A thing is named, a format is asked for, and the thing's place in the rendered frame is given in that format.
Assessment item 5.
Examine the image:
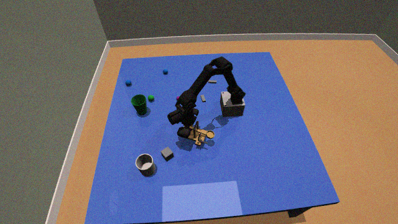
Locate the green cup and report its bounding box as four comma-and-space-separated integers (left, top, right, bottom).
131, 94, 147, 115

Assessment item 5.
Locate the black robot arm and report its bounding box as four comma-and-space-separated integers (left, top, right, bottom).
167, 56, 245, 125

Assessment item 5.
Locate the grey cup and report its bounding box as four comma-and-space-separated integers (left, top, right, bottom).
136, 154, 155, 177

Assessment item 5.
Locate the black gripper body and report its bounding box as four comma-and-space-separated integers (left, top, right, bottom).
177, 108, 199, 138

